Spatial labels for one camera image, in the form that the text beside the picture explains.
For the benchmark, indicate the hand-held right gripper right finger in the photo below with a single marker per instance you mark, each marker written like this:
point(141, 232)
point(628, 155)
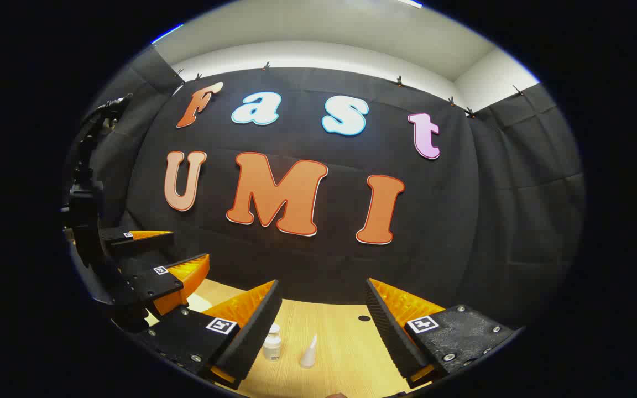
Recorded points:
point(387, 326)

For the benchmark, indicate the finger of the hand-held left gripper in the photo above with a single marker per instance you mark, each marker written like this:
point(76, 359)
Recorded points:
point(150, 284)
point(130, 244)

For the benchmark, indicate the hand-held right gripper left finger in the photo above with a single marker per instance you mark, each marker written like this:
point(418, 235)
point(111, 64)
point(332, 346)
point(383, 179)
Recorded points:
point(257, 326)

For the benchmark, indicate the white pump bottle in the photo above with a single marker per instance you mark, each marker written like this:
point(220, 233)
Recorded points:
point(272, 345)

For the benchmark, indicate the white squeeze tube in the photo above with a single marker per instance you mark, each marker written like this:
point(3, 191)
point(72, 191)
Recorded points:
point(309, 355)

